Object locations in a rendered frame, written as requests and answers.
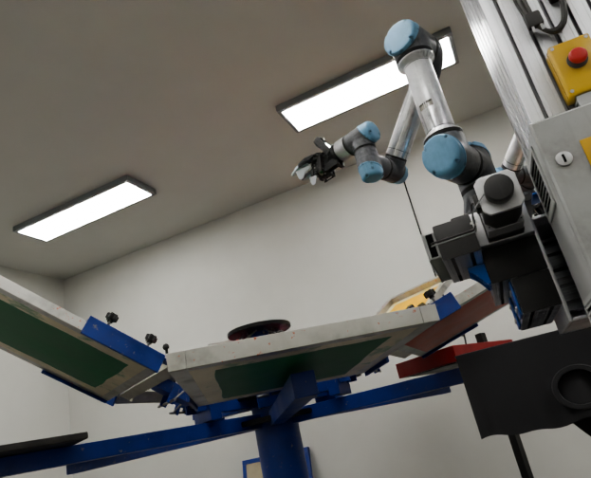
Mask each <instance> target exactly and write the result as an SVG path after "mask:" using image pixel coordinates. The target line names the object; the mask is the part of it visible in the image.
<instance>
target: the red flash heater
mask: <svg viewBox="0 0 591 478"><path fill-rule="evenodd" d="M511 341H512V340H496V341H486V342H477V343H468V344H458V345H452V346H449V347H446V348H443V349H440V350H437V351H435V352H434V353H432V354H430V355H429V356H428V357H426V358H423V357H417V358H412V359H409V360H406V361H403V362H401V363H398V364H396V367H397V373H398V376H399V378H406V377H417V376H424V375H430V374H436V373H440V372H444V371H448V370H451V369H456V368H459V367H458V364H457V361H456V358H455V357H454V356H458V355H462V354H466V353H469V352H473V351H477V350H481V349H485V348H489V347H492V346H496V345H499V344H503V343H507V342H511Z"/></svg>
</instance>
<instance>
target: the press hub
mask: <svg viewBox="0 0 591 478"><path fill-rule="evenodd" d="M290 326H291V325H290V322H289V321H287V320H267V321H260V322H253V323H249V324H245V325H242V326H239V327H237V328H234V329H232V330H231V331H230V332H229V333H228V335H227V336H228V339H229V340H233V341H235V340H239V339H240V337H241V336H242V335H244V338H243V340H244V339H245V338H246V337H247V332H248V334H249V335H250V334H251V333H252V332H253V331H255V330H256V329H257V331H256V332H255V333H254V334H253V335H251V336H250V338H254V337H260V336H264V335H270V334H271V332H268V331H266V330H264V328H266V329H268V330H270V331H273V330H272V328H274V331H277V330H275V329H276V328H277V329H279V330H283V331H284V332H285V331H287V329H289V328H290ZM255 398H257V397H256V395H252V396H247V397H243V398H238V399H237V401H243V400H249V399H255ZM270 408H271V407H268V408H264V409H259V408H258V407H255V408H252V409H251V412H252V415H254V414H260V415H261V417H259V418H255V419H252V420H248V421H244V422H242V423H241V425H242V427H243V428H244V427H248V426H254V425H259V424H262V427H263V428H261V429H257V430H255V435H256V441H257V446H258V451H259V457H260V463H261V469H262V474H263V478H309V475H308V470H307V465H306V460H305V451H304V446H303V441H302V437H301V432H300V427H299V423H293V422H292V417H295V416H299V415H303V414H310V413H312V409H311V408H305V409H301V410H300V411H298V412H297V413H296V414H294V415H293V416H292V417H290V419H288V420H287V421H286V422H285V423H281V424H277V425H272V426H271V424H270V421H271V416H270V415H269V413H268V412H269V410H270Z"/></svg>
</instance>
